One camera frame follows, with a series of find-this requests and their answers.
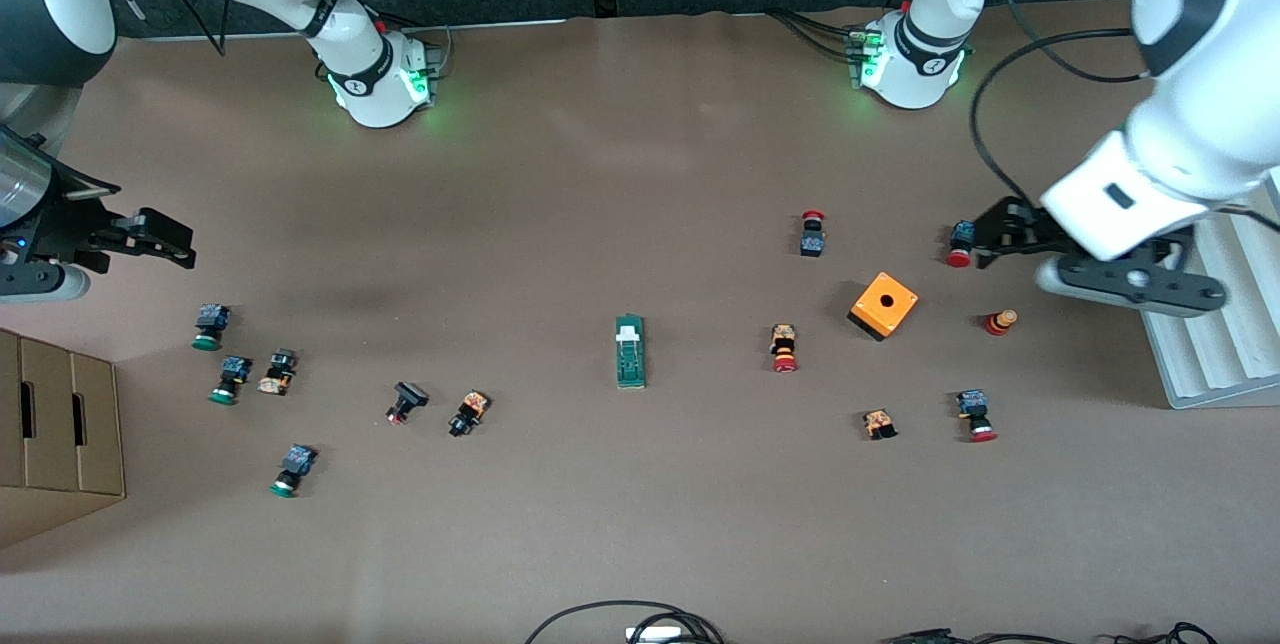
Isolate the green load switch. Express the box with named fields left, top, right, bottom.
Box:
left=614, top=314, right=648, bottom=390

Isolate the green push button blue block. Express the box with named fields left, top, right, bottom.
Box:
left=191, top=303, right=232, bottom=352
left=208, top=355, right=253, bottom=407
left=268, top=443, right=319, bottom=500

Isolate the grey ribbed tray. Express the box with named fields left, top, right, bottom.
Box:
left=1140, top=174, right=1280, bottom=411

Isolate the brown cardboard box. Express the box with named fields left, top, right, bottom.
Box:
left=0, top=327, right=127, bottom=550

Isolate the black button red tip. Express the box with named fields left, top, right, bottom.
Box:
left=385, top=381, right=430, bottom=426

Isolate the black button orange block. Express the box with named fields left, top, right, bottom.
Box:
left=447, top=390, right=491, bottom=439

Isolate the brown paper table cover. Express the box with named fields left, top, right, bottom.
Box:
left=0, top=0, right=1280, bottom=644

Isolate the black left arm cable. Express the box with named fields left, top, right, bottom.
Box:
left=968, top=0, right=1280, bottom=230

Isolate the orange button enclosure box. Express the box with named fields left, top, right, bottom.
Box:
left=848, top=271, right=920, bottom=342

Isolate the black base cable bundle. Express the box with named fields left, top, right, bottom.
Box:
left=768, top=9, right=863, bottom=60

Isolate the thin black cable bundle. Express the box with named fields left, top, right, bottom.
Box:
left=880, top=621, right=1221, bottom=644

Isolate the black looped cable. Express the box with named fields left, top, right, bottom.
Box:
left=523, top=600, right=726, bottom=644

